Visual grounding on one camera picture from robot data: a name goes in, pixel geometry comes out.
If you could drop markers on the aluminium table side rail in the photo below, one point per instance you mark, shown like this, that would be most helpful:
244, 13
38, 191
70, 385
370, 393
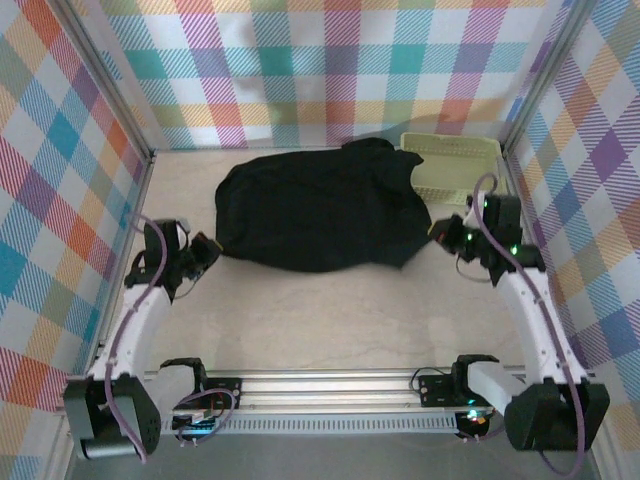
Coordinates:
137, 200
555, 310

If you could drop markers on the pale green plastic basket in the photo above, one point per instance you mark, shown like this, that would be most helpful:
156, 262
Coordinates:
450, 150

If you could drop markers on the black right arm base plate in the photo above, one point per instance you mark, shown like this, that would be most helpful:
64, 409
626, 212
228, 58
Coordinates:
435, 390

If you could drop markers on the aluminium frame post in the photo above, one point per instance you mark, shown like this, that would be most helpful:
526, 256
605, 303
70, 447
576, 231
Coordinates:
107, 85
542, 75

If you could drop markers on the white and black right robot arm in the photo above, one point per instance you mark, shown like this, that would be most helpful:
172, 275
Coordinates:
530, 320

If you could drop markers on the black t-shirt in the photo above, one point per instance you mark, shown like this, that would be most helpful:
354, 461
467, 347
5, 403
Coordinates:
320, 215

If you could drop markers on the long aluminium mounting rail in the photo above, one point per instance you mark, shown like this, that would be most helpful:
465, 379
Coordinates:
325, 392

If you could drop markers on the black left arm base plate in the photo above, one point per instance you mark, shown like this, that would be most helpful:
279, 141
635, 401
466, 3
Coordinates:
230, 387

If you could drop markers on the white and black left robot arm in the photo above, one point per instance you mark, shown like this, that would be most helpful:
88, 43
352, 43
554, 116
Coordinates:
145, 320

